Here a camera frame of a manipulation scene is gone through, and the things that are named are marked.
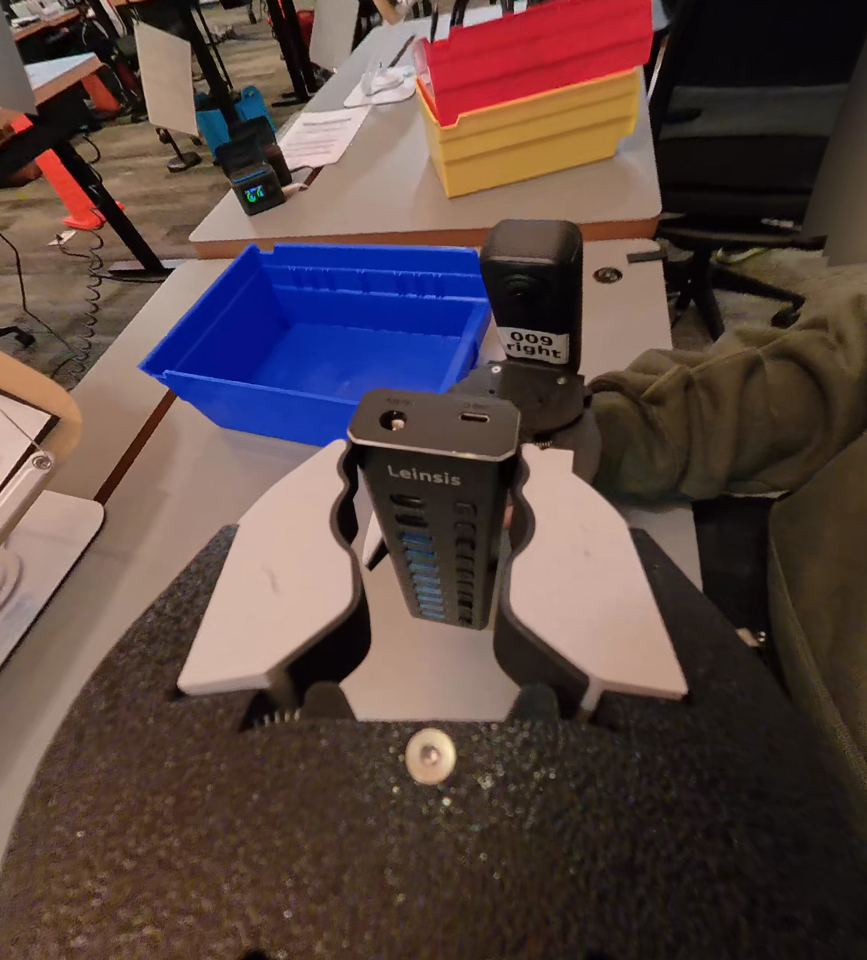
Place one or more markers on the yellow plastic bin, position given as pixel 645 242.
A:
pixel 546 150
pixel 538 116
pixel 546 176

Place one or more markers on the black USB hub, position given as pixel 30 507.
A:
pixel 433 525

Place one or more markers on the orange traffic cone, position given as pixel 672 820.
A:
pixel 66 187

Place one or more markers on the small black device with screen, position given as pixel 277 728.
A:
pixel 253 180

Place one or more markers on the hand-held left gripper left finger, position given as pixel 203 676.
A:
pixel 268 592

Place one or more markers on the person's right forearm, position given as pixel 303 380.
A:
pixel 741 405

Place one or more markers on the round desk grommet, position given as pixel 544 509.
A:
pixel 607 274

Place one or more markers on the white paper sheet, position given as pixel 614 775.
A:
pixel 321 139

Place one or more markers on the black office chair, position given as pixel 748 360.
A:
pixel 733 150

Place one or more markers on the red plastic bin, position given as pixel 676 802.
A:
pixel 538 52

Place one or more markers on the black desk leg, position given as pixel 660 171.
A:
pixel 96 187

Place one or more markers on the white sign on stand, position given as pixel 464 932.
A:
pixel 167 82

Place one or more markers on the blue bag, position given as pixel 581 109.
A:
pixel 216 124

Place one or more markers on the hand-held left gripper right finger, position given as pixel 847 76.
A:
pixel 591 600

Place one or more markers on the blue plastic bin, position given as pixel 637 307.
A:
pixel 328 360

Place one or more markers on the tan document stand white base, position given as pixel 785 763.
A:
pixel 36 540

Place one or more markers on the person's olive clothing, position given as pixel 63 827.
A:
pixel 846 637

